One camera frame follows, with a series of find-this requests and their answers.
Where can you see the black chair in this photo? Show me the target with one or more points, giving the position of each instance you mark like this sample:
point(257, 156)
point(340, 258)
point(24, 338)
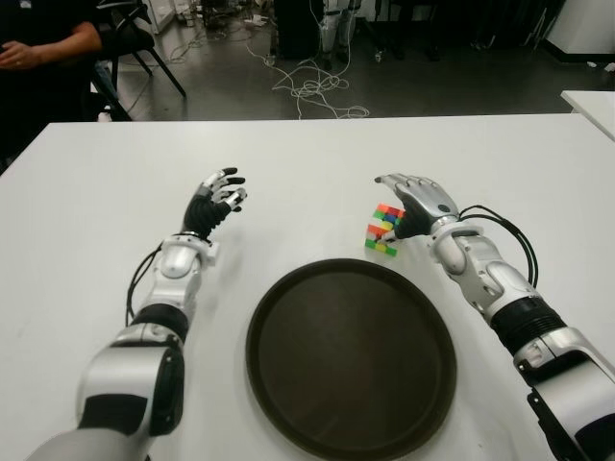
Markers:
point(134, 38)

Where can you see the white side table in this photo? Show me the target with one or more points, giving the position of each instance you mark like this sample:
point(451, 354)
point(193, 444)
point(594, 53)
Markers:
point(593, 108)

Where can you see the colourful Rubik's cube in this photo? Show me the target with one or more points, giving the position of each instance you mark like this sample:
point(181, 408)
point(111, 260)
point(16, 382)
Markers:
point(382, 225)

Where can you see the black wheeled stand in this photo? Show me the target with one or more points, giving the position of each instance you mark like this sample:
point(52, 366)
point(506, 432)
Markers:
point(378, 55)

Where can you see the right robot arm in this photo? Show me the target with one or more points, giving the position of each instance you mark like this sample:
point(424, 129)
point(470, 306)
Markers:
point(480, 259)

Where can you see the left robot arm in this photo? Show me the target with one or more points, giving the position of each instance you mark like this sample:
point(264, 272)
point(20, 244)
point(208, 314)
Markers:
point(175, 259)

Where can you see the crumpled white paper scrap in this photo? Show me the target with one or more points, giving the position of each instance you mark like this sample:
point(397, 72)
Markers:
point(609, 67)

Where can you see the seated person black shirt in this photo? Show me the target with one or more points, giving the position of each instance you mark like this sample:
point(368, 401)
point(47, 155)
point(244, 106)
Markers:
point(38, 53)

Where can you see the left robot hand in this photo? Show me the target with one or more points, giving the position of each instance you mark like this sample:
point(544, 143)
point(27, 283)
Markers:
point(204, 213)

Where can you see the dark brown round plate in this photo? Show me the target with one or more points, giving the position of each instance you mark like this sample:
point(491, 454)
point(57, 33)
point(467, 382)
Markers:
point(351, 360)

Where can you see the black cabinet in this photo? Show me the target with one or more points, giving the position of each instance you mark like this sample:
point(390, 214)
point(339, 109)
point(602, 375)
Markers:
point(295, 29)

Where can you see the glass display cabinet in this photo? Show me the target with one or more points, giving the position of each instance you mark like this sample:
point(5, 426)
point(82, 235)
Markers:
point(161, 12)

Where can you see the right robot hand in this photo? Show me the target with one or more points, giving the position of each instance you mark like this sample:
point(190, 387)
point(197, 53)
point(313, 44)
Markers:
point(427, 201)

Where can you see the white pillar black base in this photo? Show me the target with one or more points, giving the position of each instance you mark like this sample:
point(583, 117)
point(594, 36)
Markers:
point(586, 24)

